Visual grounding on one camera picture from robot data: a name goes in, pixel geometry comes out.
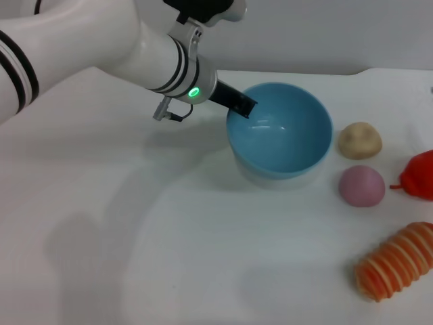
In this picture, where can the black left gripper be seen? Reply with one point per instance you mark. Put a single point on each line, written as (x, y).
(225, 93)

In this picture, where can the blue bowl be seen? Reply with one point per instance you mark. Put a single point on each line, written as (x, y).
(280, 142)

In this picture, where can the pink toy peach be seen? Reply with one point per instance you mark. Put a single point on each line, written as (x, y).
(362, 186)

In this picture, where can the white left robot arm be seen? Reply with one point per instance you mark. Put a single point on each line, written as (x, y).
(101, 40)

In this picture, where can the beige toy potato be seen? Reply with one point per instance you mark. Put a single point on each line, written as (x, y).
(360, 140)

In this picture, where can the red toy pepper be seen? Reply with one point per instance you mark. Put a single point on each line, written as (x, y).
(417, 176)

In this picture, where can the orange striped toy shrimp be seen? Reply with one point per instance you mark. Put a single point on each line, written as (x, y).
(392, 264)

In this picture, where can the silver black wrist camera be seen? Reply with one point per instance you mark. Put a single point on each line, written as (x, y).
(203, 8)

